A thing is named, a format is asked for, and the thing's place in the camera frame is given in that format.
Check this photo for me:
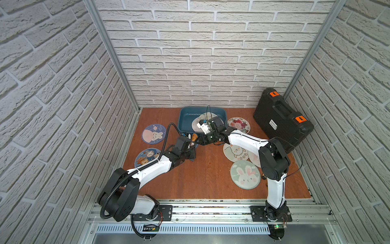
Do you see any blue car animals coaster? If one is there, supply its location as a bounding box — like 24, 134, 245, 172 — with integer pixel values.
134, 148, 161, 167

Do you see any black tool case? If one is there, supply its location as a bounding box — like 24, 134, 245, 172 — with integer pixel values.
253, 87, 314, 153

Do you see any teal plastic storage box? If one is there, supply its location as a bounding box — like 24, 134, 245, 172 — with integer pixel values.
177, 106, 226, 134

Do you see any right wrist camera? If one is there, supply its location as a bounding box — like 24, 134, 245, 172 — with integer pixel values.
197, 120, 211, 134

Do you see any green bunny coaster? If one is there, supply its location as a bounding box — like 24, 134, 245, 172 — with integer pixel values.
230, 160, 261, 190

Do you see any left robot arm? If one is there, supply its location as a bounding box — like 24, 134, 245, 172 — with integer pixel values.
97, 136, 196, 222

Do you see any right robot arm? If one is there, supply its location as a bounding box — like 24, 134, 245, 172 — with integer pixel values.
196, 117, 290, 223

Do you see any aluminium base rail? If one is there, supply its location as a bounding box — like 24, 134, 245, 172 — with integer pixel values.
87, 198, 337, 234

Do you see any white alpaca coaster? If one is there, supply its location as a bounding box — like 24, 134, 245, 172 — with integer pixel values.
223, 144, 249, 162

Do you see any blue denim bears coaster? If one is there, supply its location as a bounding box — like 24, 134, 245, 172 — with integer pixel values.
182, 133, 198, 149

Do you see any red rose floral coaster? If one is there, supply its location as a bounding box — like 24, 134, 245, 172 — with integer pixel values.
227, 117, 251, 134

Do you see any purple bunny coaster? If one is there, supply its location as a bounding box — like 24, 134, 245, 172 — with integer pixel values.
141, 124, 167, 145

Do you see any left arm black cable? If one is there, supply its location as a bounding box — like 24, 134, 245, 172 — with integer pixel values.
100, 122, 182, 220

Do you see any green tulip coaster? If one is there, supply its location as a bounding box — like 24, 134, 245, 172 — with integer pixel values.
192, 112, 216, 133

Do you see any pale moon bunny coaster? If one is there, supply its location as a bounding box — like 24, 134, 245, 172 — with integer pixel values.
248, 151, 261, 168

